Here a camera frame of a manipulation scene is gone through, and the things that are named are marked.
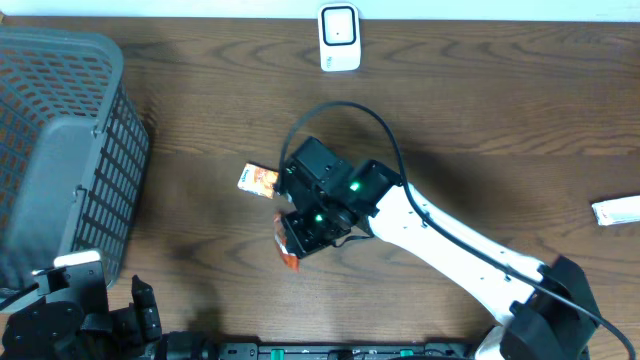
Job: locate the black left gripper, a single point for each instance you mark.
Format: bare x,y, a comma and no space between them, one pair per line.
126,329

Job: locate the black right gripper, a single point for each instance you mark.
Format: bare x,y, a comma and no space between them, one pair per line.
304,244

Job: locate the orange chocolate bar wrapper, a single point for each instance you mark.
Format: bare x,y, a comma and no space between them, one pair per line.
288,258

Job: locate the white green medicine box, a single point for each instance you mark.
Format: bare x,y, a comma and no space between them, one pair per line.
617,211

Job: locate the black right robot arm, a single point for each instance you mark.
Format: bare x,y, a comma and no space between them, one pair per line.
542,311

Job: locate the white barcode scanner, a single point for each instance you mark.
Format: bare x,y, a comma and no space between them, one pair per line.
339,37

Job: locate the grey plastic basket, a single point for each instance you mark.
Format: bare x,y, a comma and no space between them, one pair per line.
73,154

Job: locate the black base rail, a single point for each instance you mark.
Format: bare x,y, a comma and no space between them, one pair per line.
193,345

